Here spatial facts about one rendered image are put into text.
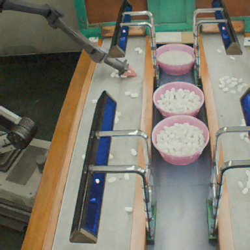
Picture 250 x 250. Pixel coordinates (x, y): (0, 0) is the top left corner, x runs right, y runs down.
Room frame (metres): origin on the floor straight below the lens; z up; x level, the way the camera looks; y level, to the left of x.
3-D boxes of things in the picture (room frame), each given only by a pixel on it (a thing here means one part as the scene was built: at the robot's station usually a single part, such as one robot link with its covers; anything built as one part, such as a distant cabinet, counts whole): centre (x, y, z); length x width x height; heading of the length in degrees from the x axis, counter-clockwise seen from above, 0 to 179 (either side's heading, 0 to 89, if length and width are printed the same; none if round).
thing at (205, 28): (2.11, -0.76, 0.83); 0.30 x 0.06 x 0.07; 79
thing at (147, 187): (0.81, 0.03, 0.90); 0.20 x 0.19 x 0.45; 169
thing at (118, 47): (1.79, -0.07, 1.08); 0.62 x 0.08 x 0.07; 169
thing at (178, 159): (1.20, -0.24, 0.72); 0.27 x 0.27 x 0.10
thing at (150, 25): (1.77, -0.14, 0.90); 0.20 x 0.19 x 0.45; 169
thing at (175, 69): (1.90, -0.37, 0.72); 0.27 x 0.27 x 0.10
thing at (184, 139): (1.20, -0.24, 0.72); 0.24 x 0.24 x 0.06
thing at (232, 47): (1.68, -0.62, 1.08); 0.62 x 0.08 x 0.07; 169
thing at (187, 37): (2.12, -0.41, 0.77); 0.33 x 0.15 x 0.01; 79
